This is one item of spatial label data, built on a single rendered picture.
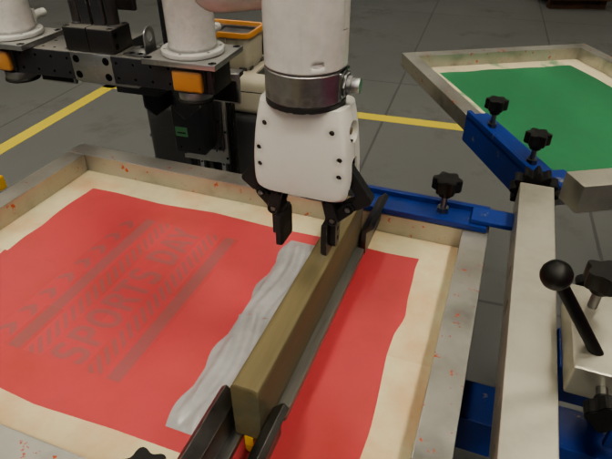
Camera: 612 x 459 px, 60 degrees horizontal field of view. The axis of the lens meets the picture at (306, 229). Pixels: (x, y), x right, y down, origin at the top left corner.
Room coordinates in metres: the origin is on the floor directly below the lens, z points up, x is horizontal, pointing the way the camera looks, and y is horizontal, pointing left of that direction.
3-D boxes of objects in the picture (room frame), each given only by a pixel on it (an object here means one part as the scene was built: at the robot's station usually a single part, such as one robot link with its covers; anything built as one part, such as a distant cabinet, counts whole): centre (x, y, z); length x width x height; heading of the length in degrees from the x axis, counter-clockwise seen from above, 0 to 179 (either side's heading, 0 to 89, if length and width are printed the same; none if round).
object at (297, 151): (0.47, 0.00, 1.23); 0.10 x 0.08 x 0.11; 69
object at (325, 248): (0.46, -0.04, 1.14); 0.03 x 0.03 x 0.07; 69
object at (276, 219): (0.49, 0.04, 1.14); 0.03 x 0.03 x 0.07; 69
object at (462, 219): (0.72, -0.14, 0.98); 0.30 x 0.05 x 0.07; 69
